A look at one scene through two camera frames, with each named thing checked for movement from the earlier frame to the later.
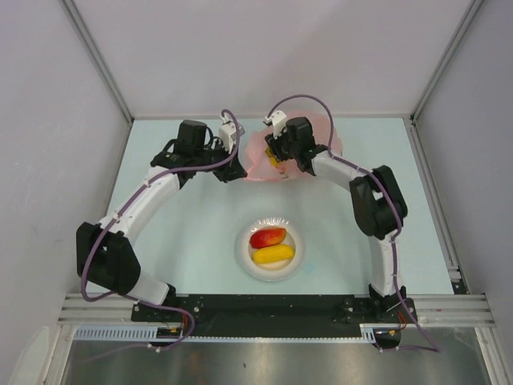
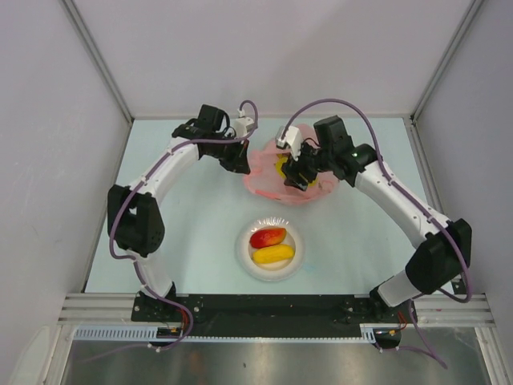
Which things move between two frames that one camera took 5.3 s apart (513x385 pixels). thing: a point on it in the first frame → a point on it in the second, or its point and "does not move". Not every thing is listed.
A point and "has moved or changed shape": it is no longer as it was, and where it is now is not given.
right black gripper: (274, 145) → (292, 168)
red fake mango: (264, 237) does not move
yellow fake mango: (273, 253) does not move
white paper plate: (268, 271) does not move
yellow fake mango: (274, 162) → (281, 159)
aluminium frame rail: (96, 57) does not move
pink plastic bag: (260, 168) has moved or changed shape
